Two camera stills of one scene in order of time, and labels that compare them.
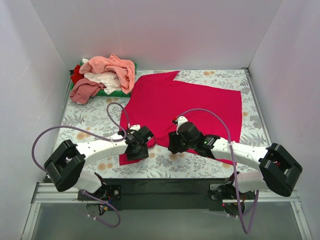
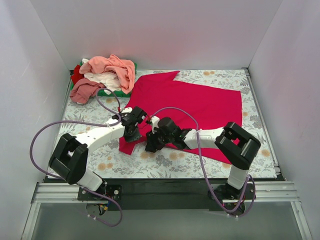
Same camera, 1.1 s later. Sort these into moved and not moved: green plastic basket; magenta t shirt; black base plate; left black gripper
Moved: left black gripper
Not moved: black base plate; magenta t shirt; green plastic basket
